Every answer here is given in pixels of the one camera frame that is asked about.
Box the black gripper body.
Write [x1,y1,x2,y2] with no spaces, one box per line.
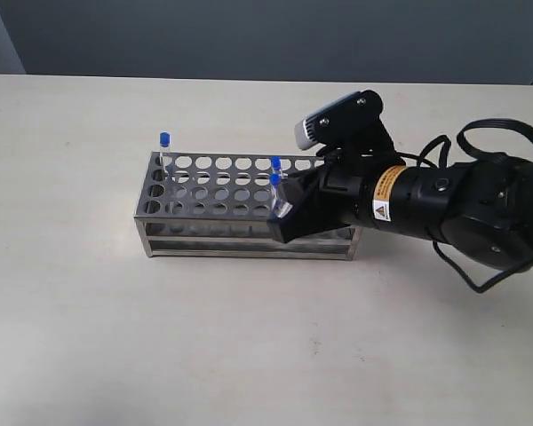
[319,90,404,229]

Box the blue capped tube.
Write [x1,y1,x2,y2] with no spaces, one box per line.
[269,173,283,216]
[269,200,292,218]
[159,131,173,179]
[271,156,282,176]

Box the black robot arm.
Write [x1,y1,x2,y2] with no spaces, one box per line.
[268,90,533,270]

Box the stainless steel test tube rack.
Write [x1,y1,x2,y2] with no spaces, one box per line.
[134,152,362,261]

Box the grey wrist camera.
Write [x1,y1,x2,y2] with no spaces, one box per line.
[294,91,361,151]

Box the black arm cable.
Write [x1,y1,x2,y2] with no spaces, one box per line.
[399,117,533,295]

